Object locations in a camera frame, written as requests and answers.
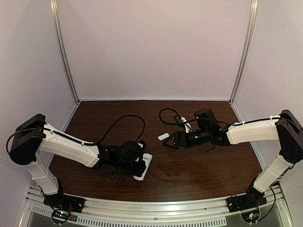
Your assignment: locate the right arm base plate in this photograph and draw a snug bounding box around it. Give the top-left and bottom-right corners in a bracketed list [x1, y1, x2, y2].
[226, 193, 267, 212]

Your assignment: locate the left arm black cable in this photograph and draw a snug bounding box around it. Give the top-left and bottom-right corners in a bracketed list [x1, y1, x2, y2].
[94, 114, 146, 147]

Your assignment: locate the right aluminium frame post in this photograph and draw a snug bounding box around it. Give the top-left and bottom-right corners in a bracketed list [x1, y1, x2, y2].
[229, 0, 258, 104]

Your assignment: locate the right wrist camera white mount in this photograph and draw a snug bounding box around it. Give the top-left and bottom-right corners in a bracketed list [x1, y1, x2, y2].
[173, 115, 192, 133]

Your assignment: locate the left aluminium frame post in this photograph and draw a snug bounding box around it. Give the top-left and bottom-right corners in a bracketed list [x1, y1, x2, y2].
[50, 0, 80, 104]

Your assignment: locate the curved aluminium front rail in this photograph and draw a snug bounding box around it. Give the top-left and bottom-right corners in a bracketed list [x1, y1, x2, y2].
[17, 185, 294, 227]

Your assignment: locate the white remote control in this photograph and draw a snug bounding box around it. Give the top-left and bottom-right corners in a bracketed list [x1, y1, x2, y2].
[133, 153, 153, 181]

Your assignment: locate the white battery cover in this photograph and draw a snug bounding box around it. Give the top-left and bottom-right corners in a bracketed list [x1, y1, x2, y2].
[158, 133, 170, 141]

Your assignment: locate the aluminium frame post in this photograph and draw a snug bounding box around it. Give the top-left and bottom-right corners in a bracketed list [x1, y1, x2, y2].
[50, 0, 80, 104]
[229, 0, 258, 104]

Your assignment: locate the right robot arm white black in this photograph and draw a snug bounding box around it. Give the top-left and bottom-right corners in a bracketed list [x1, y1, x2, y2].
[158, 109, 303, 206]

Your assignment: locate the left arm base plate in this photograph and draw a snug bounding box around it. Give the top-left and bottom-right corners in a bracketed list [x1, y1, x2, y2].
[44, 193, 85, 213]

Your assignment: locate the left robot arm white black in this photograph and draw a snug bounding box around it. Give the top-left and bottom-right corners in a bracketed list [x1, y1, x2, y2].
[6, 113, 152, 207]

